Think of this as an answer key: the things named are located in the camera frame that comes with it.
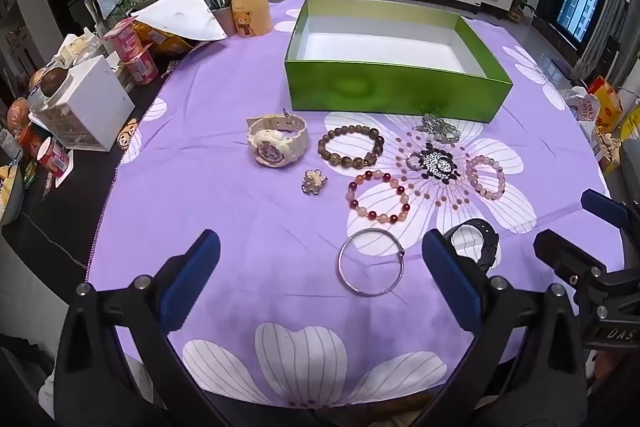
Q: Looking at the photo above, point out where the red and pink bead bracelet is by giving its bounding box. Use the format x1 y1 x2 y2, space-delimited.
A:
344 169 412 225

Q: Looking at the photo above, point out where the pale pink bead bracelet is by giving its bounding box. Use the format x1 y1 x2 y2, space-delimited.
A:
465 154 507 200

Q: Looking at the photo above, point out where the green carton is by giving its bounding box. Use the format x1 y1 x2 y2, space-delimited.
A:
102 2 133 30

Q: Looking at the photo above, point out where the silver crystal bracelet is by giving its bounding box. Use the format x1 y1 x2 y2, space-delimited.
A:
412 113 462 142

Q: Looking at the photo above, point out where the white drawer box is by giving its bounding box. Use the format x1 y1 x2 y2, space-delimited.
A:
27 56 136 152

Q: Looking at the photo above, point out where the bear shaped coaster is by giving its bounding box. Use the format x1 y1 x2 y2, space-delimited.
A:
116 118 141 152

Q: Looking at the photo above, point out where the small potted plant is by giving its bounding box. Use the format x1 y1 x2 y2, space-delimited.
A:
510 0 536 25

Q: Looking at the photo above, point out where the orange yellow bag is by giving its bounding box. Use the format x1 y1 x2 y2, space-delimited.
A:
587 77 626 132

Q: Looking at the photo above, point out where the silver bangle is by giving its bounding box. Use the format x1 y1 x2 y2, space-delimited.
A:
338 229 405 297

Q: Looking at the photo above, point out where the black wrist watch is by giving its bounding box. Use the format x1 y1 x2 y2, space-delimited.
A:
442 218 501 270

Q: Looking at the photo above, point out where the cream wrist watch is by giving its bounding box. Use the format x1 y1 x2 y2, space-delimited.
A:
246 109 308 168

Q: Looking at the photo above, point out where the white paper sheet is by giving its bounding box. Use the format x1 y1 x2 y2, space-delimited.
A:
131 0 228 42

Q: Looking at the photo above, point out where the pink yogurt cup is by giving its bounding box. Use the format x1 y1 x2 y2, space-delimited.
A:
102 18 143 62
122 46 160 86

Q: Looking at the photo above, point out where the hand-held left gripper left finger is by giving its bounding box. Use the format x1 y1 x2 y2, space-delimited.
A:
52 229 222 427

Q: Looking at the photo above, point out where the purple floral tablecloth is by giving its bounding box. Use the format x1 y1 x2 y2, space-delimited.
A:
85 0 608 408

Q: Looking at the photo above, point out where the yellow snack bag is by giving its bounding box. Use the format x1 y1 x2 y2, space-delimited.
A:
132 21 196 55

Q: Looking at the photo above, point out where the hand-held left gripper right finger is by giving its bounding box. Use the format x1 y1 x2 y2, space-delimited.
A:
421 229 589 427

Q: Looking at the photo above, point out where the red yogurt cup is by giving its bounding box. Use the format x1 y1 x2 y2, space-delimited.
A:
37 137 71 180

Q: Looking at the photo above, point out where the tan bear bottle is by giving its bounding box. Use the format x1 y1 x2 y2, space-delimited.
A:
227 0 272 38

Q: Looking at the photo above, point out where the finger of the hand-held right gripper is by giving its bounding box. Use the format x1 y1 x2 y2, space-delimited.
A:
581 188 640 235
533 228 608 290

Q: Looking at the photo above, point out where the brown round fruit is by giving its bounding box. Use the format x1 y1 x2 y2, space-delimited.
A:
40 68 68 98

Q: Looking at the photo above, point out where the white plastic bag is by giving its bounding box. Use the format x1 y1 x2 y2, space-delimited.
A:
560 87 601 122

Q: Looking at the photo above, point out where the metal bowl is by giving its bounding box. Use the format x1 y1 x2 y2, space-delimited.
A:
0 164 26 225

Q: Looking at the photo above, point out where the green cardboard box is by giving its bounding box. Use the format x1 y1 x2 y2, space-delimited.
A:
284 0 514 124

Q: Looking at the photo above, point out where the brown wooden bead bracelet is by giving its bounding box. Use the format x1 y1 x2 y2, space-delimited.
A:
318 124 386 171

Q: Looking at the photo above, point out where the silver flower brooch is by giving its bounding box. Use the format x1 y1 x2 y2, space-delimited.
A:
301 169 327 195

